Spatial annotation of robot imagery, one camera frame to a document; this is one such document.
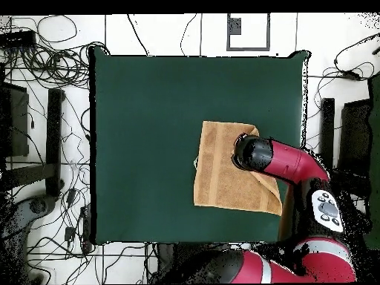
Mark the small grey square plate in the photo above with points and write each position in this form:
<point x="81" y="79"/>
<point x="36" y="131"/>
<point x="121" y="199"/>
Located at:
<point x="235" y="26"/>

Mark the black flat panel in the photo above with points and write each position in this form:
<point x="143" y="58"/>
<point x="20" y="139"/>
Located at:
<point x="17" y="124"/>
<point x="354" y="130"/>

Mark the black power adapter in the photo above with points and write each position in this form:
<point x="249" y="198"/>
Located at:
<point x="70" y="234"/>
<point x="351" y="75"/>

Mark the black power strip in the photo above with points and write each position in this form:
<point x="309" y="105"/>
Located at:
<point x="86" y="228"/>
<point x="17" y="38"/>

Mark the tan terry towel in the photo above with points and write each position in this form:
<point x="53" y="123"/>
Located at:
<point x="225" y="184"/>

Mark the green cloth cover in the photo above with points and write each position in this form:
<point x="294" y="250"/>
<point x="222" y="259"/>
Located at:
<point x="375" y="148"/>

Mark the dark green table cloth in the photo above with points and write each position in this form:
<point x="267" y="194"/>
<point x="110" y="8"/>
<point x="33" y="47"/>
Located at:
<point x="133" y="89"/>

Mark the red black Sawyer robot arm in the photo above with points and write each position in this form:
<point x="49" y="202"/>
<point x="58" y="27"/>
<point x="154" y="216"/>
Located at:
<point x="297" y="163"/>

